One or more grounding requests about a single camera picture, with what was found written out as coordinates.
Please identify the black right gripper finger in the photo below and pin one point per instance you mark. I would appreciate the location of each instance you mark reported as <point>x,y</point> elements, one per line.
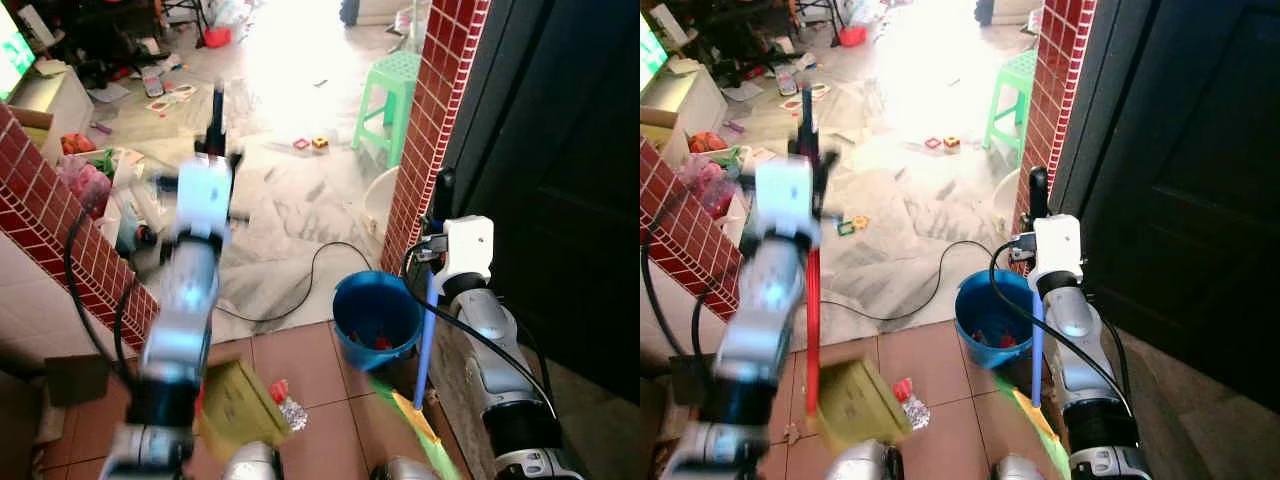
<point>1038,192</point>
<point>443,195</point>

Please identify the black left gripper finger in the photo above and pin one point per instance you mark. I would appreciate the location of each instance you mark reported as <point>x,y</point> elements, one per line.
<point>812,125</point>
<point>217,112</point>

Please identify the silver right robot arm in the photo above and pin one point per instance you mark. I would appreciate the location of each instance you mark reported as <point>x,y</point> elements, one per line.
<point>495,360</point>
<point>1085,360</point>

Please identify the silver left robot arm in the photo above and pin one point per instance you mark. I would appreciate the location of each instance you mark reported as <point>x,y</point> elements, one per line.
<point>180,310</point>
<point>765,310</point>

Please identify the picture book on floor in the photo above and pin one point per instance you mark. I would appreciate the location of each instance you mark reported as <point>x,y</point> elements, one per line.
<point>170,98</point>
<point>805,95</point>

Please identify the green yellow floor toy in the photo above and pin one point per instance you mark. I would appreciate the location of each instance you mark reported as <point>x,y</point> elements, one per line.
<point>852,227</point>

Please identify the white round container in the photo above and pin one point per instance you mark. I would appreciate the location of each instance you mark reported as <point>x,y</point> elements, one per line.
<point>380,200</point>
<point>1006,200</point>

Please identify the red plastic basin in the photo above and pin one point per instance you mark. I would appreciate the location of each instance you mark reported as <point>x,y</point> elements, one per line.
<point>852,36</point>
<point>217,37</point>

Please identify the blue plastic bucket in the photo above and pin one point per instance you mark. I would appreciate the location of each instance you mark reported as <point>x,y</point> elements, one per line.
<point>375,315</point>
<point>990,315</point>

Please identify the red tiled pillar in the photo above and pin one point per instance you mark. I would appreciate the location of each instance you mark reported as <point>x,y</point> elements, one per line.
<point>1060,80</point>
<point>440,110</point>

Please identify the orange toy pile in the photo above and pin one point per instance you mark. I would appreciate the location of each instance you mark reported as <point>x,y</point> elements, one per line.
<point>76,144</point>
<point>706,141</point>

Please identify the green plastic stool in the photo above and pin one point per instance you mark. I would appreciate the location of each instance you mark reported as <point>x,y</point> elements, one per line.
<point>1015,85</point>
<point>392,80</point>

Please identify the pink plastic bag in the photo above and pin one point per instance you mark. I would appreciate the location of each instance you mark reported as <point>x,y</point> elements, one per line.
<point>712,185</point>
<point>88,185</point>

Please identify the black door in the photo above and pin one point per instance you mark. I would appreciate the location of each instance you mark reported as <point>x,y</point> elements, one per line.
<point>560,170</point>
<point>1180,160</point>

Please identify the white cabinet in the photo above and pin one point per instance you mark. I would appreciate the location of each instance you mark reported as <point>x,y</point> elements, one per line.
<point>55,100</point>
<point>690,100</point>

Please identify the television screen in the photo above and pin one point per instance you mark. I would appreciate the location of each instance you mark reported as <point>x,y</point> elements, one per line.
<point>14,60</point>
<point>652,52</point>

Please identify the silver robot right knee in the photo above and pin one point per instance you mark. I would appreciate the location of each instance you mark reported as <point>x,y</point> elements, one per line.
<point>1020,470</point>
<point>405,470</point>

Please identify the silver robot knee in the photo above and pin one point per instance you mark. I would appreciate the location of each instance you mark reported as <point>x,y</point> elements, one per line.
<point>405,470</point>
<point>865,462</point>
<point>1020,470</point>
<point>252,462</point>

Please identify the yellow cardboard box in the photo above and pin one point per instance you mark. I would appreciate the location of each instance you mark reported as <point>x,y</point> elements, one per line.
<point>240,410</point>
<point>862,405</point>

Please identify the brown cardboard piece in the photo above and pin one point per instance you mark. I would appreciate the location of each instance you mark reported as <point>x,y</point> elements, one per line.
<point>75,380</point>
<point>690,378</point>

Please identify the silver robot left knee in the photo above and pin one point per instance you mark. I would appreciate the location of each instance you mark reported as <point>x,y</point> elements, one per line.
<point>865,462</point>
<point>252,462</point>

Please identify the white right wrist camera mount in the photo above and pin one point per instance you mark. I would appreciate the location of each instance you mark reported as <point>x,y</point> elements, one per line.
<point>1058,245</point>
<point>468,250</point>

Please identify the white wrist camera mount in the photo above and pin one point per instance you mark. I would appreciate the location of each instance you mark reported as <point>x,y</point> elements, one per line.
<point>205,195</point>
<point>1058,245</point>
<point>468,250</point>
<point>785,200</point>

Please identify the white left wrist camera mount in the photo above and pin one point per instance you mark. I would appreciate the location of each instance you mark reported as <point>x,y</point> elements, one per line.
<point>785,200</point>
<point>205,195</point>

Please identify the red tiled low wall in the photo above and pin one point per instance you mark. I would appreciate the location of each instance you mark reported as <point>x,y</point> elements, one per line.
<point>60,230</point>
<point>690,235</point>

